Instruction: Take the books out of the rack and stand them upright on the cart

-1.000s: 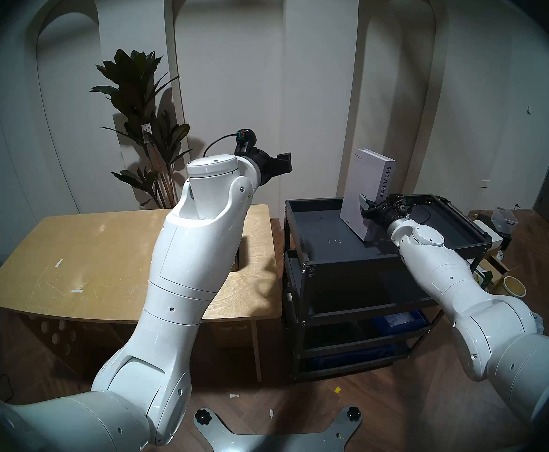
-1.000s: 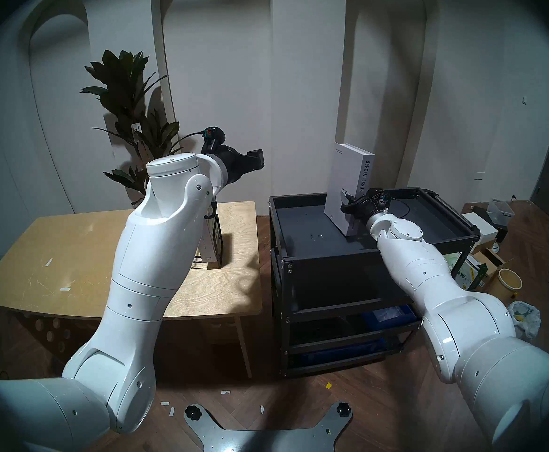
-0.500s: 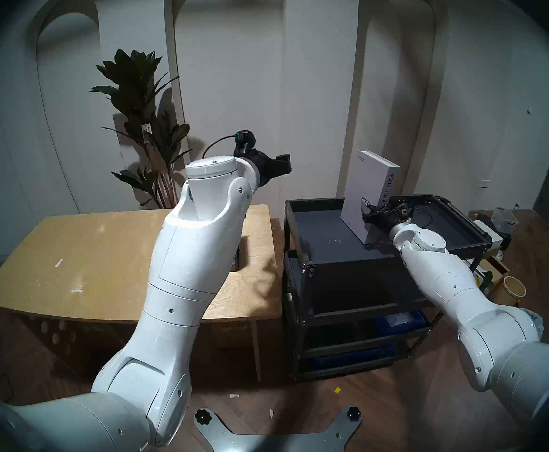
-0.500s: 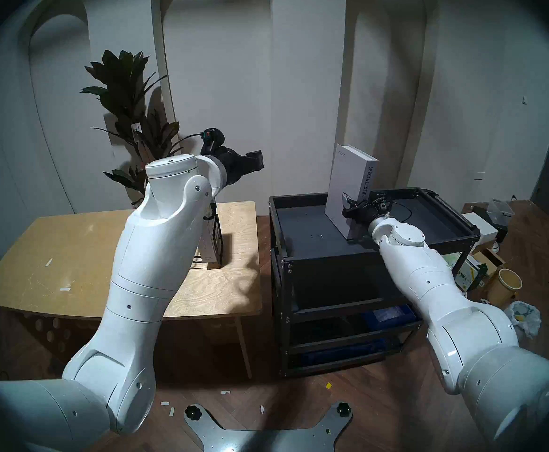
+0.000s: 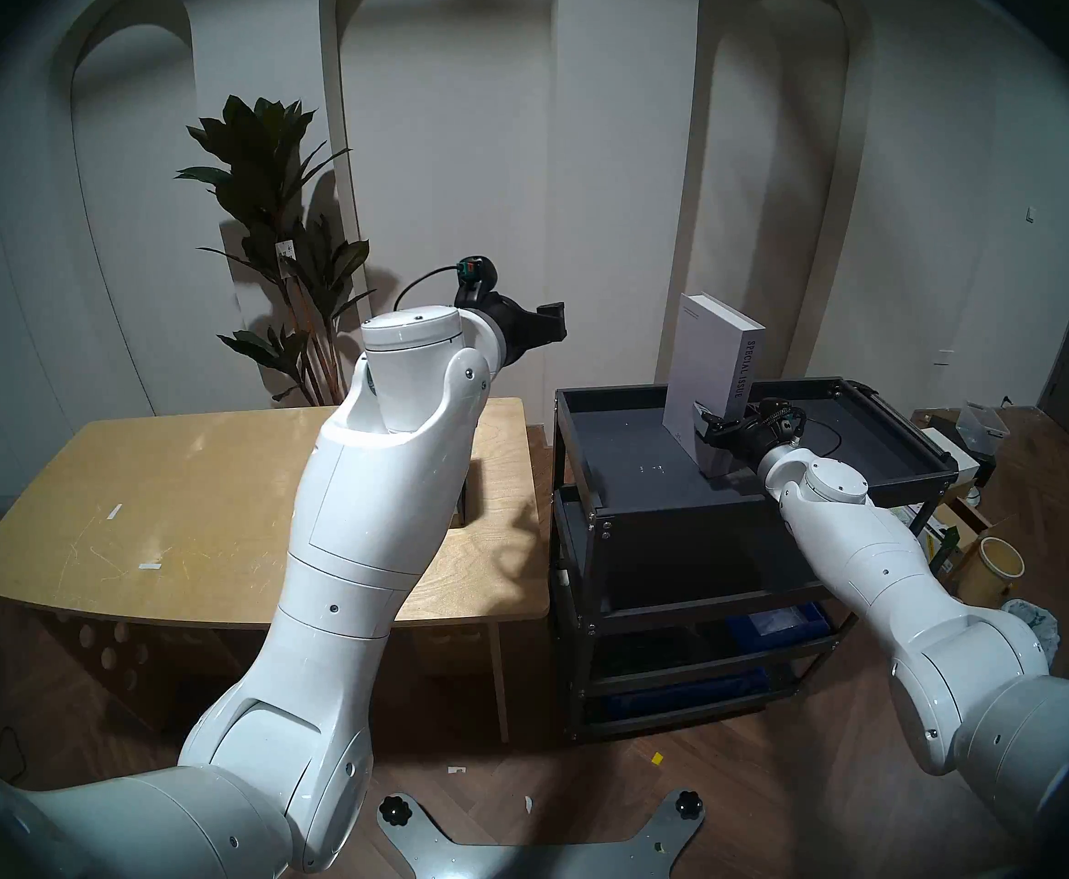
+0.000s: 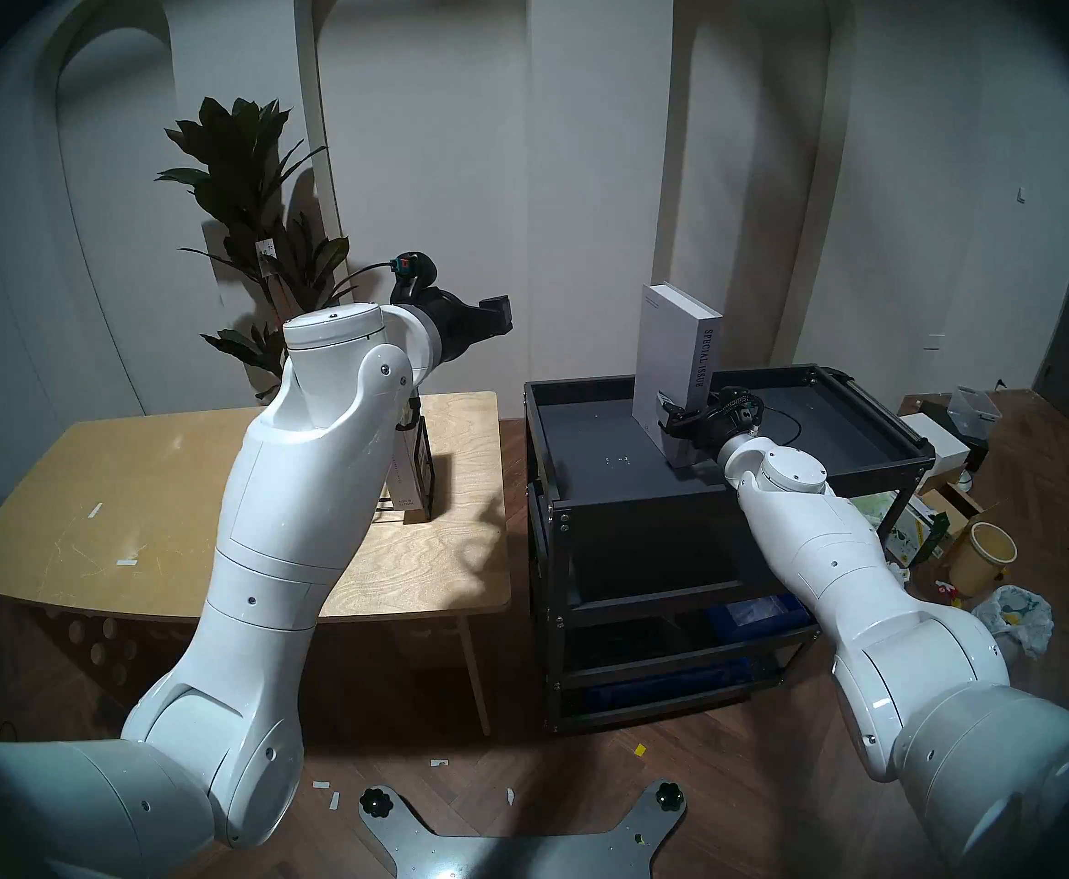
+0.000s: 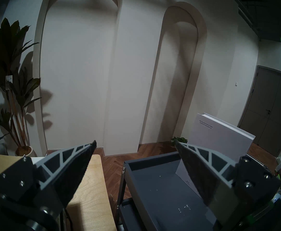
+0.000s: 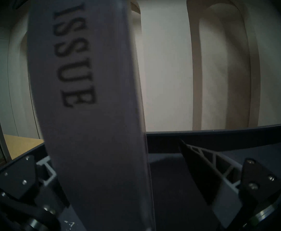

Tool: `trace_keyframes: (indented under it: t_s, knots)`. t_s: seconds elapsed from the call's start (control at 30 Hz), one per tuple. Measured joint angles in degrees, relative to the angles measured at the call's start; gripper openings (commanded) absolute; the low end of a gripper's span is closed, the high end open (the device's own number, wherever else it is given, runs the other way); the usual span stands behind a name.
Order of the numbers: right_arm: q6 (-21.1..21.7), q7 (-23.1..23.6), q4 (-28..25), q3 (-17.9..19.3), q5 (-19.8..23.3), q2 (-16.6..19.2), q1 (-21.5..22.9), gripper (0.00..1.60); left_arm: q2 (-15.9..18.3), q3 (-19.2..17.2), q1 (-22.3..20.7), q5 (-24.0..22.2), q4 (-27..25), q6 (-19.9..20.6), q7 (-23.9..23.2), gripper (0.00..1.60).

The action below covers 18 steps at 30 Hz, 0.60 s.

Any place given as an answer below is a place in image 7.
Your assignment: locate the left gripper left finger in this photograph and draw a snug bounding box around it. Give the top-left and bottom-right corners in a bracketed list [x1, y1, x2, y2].
[0, 141, 97, 209]

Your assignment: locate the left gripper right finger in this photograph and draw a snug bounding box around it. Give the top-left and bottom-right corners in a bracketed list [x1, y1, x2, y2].
[175, 141, 281, 207]

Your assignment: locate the white special issue book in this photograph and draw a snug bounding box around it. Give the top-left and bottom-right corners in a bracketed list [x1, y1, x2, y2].
[175, 113, 256, 197]

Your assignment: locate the light wooden table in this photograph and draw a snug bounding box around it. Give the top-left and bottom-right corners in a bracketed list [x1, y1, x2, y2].
[0, 152, 117, 231]

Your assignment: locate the small green floor plant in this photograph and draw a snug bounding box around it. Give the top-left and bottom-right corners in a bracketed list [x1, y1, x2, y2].
[171, 137, 188, 145]

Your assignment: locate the black metal utility cart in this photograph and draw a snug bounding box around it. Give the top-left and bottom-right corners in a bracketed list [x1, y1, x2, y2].
[115, 151, 276, 231]

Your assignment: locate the dark grey door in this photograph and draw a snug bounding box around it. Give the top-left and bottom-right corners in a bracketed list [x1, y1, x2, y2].
[238, 65, 281, 157]

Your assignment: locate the tall dark green plant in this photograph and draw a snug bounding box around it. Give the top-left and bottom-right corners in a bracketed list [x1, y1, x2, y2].
[0, 18, 42, 157]

